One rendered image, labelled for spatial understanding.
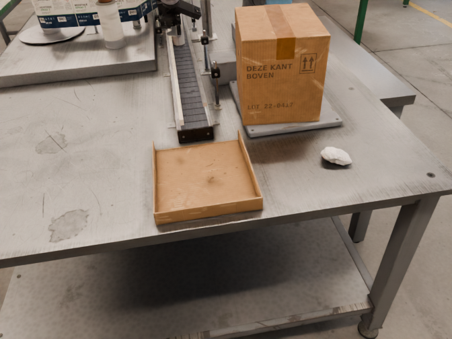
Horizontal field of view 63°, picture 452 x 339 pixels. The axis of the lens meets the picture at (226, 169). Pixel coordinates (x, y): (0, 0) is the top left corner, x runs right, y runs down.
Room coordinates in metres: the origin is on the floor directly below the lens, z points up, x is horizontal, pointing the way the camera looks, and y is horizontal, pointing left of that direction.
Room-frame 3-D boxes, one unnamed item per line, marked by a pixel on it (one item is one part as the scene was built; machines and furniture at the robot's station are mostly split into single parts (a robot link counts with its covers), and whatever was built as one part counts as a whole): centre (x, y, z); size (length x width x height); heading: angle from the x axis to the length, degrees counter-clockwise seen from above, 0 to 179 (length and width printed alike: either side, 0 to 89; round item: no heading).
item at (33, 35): (1.85, 0.81, 0.89); 0.31 x 0.31 x 0.01
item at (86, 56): (1.82, 0.65, 0.86); 0.80 x 0.67 x 0.05; 7
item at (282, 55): (1.12, -0.18, 0.99); 0.30 x 0.24 x 0.27; 0
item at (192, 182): (0.76, 0.06, 0.85); 0.30 x 0.26 x 0.04; 7
